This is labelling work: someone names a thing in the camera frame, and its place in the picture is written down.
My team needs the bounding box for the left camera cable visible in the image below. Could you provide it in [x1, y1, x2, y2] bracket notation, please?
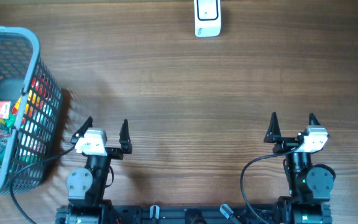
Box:
[9, 144, 76, 224]

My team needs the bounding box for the right camera cable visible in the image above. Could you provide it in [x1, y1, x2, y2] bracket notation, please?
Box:
[240, 142, 304, 224]

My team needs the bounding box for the grey plastic mesh basket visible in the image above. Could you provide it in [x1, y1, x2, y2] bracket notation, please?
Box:
[0, 26, 63, 195]

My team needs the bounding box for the white barcode scanner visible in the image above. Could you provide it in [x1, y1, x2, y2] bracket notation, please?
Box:
[193, 0, 222, 38]

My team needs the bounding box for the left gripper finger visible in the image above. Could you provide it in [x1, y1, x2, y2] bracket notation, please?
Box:
[70, 116, 93, 144]
[119, 119, 132, 154]

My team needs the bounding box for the red sauce bottle green cap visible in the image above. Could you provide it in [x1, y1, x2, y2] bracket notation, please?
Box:
[6, 98, 21, 128]

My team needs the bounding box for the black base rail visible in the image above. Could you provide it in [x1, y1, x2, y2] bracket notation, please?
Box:
[55, 201, 333, 224]

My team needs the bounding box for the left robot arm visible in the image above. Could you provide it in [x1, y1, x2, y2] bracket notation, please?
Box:
[55, 117, 132, 224]

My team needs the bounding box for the camera cable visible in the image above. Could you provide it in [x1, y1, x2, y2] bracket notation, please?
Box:
[240, 142, 304, 224]
[9, 144, 76, 224]

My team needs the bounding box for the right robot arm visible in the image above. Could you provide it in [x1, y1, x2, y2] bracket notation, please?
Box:
[264, 112, 336, 224]

